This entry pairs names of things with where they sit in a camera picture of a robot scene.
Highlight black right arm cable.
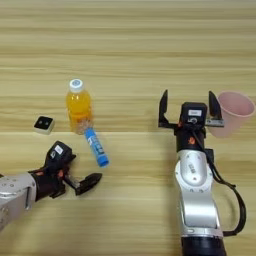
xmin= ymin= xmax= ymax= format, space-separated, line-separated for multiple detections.
xmin=193 ymin=129 xmax=248 ymax=238

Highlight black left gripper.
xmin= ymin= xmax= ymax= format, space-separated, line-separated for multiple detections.
xmin=29 ymin=152 xmax=103 ymax=201

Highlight orange juice bottle white cap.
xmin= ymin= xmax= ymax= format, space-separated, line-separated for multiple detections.
xmin=65 ymin=78 xmax=94 ymax=135

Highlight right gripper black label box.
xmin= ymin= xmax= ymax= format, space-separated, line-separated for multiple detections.
xmin=179 ymin=102 xmax=208 ymax=129

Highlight small white cube black face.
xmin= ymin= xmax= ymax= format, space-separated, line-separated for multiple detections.
xmin=33 ymin=115 xmax=55 ymax=136

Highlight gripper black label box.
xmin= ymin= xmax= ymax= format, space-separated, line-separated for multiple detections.
xmin=179 ymin=102 xmax=208 ymax=129
xmin=46 ymin=140 xmax=73 ymax=165

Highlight blue glue stick tube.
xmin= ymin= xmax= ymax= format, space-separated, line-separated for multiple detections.
xmin=83 ymin=127 xmax=110 ymax=168

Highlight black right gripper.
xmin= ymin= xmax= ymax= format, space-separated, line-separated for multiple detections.
xmin=158 ymin=89 xmax=225 ymax=153

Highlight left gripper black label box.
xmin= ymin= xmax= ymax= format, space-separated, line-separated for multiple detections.
xmin=46 ymin=140 xmax=73 ymax=165

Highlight pink plastic cup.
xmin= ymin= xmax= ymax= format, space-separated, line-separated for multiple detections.
xmin=208 ymin=91 xmax=256 ymax=139

